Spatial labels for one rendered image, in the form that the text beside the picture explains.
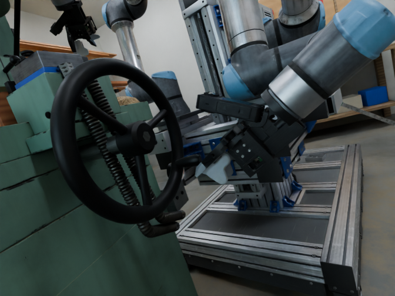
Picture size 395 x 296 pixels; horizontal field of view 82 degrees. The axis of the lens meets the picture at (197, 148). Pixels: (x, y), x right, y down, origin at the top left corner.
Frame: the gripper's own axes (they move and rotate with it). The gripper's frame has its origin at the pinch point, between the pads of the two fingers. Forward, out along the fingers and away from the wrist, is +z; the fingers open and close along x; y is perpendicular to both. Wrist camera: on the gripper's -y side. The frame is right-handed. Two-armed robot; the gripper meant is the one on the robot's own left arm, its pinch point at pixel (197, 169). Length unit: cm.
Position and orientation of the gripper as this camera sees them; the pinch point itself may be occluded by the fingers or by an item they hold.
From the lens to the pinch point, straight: 45.5
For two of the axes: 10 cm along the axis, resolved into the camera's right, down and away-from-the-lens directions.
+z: -6.0, 6.4, 4.9
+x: 4.0, -2.8, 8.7
